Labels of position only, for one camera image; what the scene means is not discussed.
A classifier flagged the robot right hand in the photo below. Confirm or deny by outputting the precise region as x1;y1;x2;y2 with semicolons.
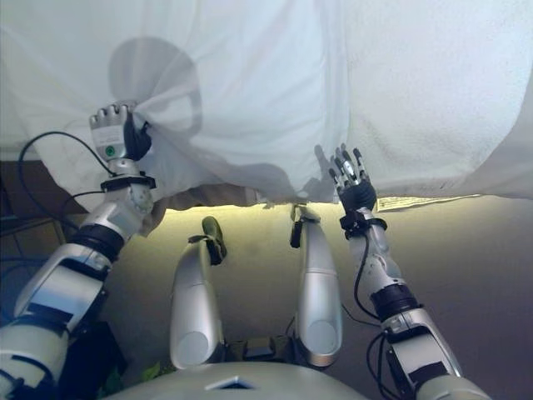
328;145;378;214

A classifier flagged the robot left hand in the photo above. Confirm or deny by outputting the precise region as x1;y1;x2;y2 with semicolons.
88;102;153;163

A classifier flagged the white duvet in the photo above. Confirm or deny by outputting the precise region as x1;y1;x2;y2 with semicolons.
0;0;351;238

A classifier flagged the silver robot right leg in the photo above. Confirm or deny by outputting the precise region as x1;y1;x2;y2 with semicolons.
289;203;345;370

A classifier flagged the textured fringed bedspread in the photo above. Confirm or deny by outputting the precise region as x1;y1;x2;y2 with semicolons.
345;0;533;209

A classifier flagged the wooden nightstand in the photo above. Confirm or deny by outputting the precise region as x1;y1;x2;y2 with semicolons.
0;216;67;268

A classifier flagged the camouflage waist pack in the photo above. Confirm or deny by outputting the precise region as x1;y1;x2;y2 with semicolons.
224;335;296;363

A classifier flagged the silver robot torso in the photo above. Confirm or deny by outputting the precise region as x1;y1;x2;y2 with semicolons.
102;360;371;400

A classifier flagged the green leafy plant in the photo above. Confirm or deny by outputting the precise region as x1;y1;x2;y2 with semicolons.
99;360;176;400

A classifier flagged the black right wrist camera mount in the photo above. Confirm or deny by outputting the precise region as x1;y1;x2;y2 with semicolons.
339;210;388;238

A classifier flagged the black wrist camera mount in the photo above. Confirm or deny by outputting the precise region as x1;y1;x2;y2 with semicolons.
339;210;388;238
99;174;157;193

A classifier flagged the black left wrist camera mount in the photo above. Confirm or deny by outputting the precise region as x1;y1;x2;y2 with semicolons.
99;174;157;193

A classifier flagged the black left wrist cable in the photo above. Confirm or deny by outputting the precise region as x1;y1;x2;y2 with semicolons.
16;131;113;234

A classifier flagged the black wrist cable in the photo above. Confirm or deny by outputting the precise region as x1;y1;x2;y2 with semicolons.
353;237;382;326
16;131;113;234

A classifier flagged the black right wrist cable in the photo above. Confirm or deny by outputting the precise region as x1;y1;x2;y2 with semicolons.
353;237;382;326

